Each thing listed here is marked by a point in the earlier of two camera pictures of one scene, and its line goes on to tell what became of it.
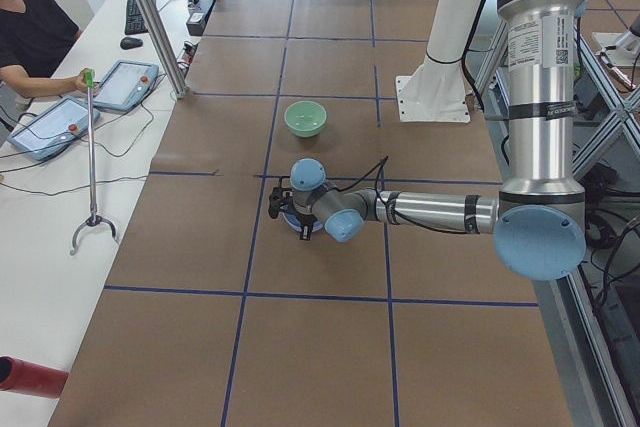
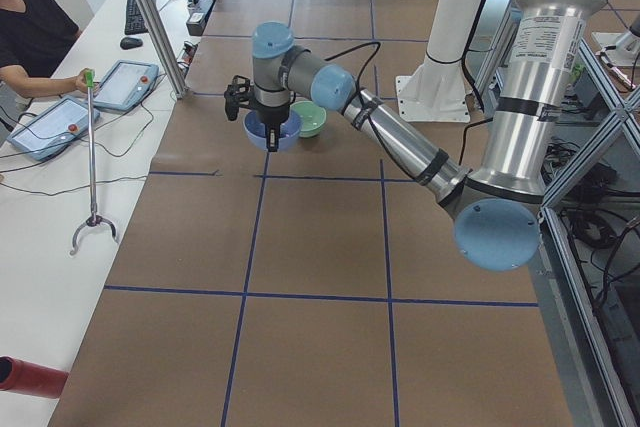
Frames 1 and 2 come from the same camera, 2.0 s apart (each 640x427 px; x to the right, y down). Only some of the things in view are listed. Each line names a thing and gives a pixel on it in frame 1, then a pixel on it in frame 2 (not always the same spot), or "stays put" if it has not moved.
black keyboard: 134,24 stays put
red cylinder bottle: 30,378 stays put
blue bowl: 295,222 → 289,130
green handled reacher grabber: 93,218 stays put
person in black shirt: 36,31 stays put
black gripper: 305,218 → 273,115
